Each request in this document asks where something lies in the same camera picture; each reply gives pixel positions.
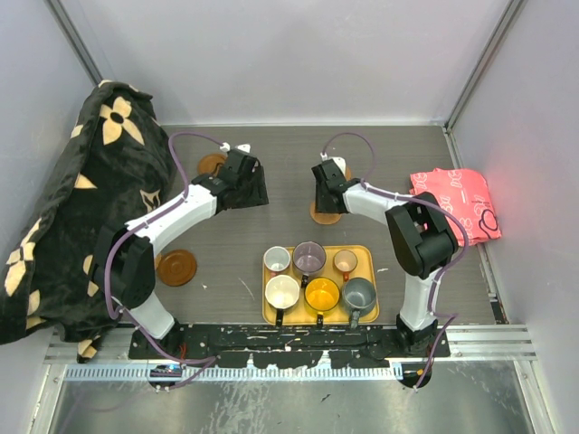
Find small white mug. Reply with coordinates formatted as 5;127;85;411
263;246;291;278

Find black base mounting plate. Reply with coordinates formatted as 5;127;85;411
128;322;452;370

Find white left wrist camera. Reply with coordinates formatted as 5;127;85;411
220;142;251;153

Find grey mug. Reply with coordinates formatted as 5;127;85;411
341;278;377;329

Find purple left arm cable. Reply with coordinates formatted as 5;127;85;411
104;131;232;392

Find pink patterned plastic package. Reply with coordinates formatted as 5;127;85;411
410;168;502;245

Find yellow plastic tray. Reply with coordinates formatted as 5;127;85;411
261;245;377;326

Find yellow mug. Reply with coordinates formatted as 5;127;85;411
304;278;340;328

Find small orange cup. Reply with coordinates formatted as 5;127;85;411
333;250;358;282

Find large white mug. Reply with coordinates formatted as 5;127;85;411
264;275;300;327

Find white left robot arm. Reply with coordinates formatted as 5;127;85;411
88;144;269;358

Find black floral plush blanket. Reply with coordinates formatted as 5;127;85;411
1;80;176;363

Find dark brown ringed coaster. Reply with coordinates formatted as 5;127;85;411
197;153;226;175

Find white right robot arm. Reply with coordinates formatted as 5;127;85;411
312;159;459;356

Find purple glass mug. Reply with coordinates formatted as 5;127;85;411
292;241;327;288

